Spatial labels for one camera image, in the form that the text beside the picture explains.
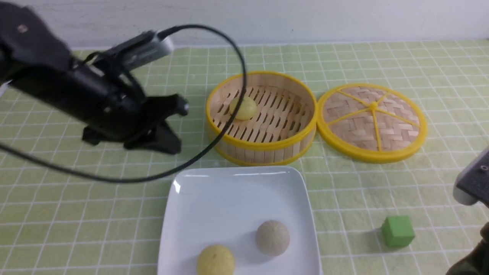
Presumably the yellow steamed bun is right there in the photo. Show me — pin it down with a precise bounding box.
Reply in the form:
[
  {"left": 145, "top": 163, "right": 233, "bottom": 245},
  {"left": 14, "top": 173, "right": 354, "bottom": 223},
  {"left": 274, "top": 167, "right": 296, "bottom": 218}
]
[
  {"left": 229, "top": 96, "right": 258, "bottom": 120},
  {"left": 196, "top": 245, "right": 235, "bottom": 275}
]

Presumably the grey-brown steamed bun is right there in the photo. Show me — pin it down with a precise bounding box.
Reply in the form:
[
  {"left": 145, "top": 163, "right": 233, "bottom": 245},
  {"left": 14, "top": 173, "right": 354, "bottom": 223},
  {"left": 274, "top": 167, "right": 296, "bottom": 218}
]
[{"left": 255, "top": 220, "right": 291, "bottom": 257}]

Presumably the woven bamboo steamer lid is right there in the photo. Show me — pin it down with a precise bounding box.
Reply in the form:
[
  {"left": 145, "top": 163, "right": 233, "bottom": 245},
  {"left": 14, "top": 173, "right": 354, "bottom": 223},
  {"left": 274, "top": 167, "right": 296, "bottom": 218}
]
[{"left": 317, "top": 83, "right": 428, "bottom": 163}]

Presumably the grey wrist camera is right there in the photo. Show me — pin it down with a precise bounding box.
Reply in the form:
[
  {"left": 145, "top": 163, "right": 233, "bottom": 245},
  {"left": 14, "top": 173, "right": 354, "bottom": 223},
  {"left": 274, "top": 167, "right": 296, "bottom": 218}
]
[{"left": 94, "top": 30, "right": 175, "bottom": 71}]

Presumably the black camera cable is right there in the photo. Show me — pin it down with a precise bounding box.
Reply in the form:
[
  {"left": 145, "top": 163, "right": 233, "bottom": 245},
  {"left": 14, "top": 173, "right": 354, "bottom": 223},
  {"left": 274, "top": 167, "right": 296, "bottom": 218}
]
[{"left": 0, "top": 24, "right": 247, "bottom": 184}]

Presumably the yellow steamed bun front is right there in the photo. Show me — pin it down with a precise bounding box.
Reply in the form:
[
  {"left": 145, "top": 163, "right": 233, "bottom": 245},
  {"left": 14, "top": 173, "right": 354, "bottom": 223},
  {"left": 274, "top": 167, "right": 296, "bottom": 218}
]
[{"left": 196, "top": 245, "right": 235, "bottom": 275}]

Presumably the green checkered tablecloth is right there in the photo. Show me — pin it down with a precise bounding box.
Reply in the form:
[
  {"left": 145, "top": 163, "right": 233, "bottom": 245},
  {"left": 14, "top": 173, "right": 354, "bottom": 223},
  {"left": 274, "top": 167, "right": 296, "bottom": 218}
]
[{"left": 0, "top": 40, "right": 488, "bottom": 275}]

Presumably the bamboo steamer basket yellow rim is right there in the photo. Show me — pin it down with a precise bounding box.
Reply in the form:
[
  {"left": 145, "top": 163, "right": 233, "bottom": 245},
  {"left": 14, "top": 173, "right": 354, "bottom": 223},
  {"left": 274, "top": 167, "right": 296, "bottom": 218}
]
[{"left": 214, "top": 71, "right": 319, "bottom": 166}]

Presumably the white square plate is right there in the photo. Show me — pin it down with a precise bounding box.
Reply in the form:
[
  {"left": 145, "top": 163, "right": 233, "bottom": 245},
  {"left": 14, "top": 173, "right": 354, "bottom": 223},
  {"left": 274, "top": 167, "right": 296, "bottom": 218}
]
[{"left": 157, "top": 166, "right": 323, "bottom": 275}]

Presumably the green cube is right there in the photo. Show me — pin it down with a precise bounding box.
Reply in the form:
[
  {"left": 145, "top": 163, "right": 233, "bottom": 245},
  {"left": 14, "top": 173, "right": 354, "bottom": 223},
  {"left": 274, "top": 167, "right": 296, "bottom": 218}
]
[{"left": 381, "top": 215, "right": 416, "bottom": 248}]

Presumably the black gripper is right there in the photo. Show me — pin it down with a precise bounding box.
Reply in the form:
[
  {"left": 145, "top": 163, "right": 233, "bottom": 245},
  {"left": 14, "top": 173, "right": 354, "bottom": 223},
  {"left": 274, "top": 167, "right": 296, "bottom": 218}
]
[{"left": 72, "top": 63, "right": 189, "bottom": 155}]

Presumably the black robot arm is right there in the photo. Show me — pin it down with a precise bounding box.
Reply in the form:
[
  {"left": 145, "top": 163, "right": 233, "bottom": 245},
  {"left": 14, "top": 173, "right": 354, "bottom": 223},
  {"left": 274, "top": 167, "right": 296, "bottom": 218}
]
[{"left": 1, "top": 2, "right": 188, "bottom": 155}]

